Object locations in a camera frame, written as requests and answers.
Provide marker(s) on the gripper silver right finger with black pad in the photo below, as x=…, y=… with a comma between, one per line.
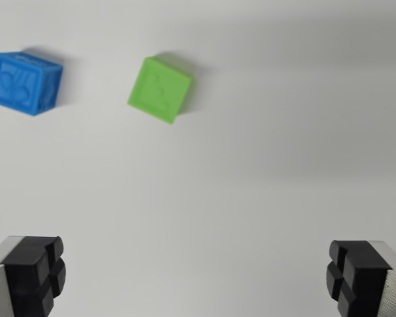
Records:
x=366, y=280

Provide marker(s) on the blue embossed rubber cube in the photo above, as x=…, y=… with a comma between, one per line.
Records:
x=19, y=82

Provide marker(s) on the green embossed rubber cube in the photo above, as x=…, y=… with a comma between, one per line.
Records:
x=158, y=89

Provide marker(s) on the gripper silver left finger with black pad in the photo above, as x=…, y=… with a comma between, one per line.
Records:
x=23, y=280

